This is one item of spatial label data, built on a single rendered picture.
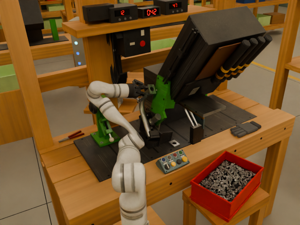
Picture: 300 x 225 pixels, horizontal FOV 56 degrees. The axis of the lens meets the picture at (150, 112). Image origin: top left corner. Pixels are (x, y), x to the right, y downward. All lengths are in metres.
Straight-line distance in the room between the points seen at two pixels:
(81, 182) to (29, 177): 1.62
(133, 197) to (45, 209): 1.77
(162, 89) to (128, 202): 0.73
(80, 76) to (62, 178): 0.61
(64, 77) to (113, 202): 0.79
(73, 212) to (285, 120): 1.37
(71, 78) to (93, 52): 0.22
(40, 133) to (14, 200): 1.26
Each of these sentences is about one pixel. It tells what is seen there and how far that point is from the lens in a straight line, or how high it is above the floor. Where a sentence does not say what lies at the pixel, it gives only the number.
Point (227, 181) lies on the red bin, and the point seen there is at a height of 0.89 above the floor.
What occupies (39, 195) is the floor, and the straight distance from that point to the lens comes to 2.81.
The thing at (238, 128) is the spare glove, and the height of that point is 0.92.
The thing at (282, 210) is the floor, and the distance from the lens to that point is 2.64.
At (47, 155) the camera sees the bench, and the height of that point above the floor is 0.88.
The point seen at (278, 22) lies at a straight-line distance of 8.13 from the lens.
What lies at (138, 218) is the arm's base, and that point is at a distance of 1.00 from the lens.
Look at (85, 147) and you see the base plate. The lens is 1.65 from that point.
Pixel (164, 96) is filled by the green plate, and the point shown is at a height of 1.19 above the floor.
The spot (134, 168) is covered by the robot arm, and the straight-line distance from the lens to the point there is 0.89.
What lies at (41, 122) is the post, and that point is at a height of 1.05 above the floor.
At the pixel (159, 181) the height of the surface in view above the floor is 0.89.
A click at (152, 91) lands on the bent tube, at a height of 1.20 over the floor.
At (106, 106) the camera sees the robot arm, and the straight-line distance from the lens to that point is 1.33.
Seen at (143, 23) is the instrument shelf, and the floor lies 1.52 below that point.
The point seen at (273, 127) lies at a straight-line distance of 1.88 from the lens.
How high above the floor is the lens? 1.83
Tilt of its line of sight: 29 degrees down
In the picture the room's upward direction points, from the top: 2 degrees counter-clockwise
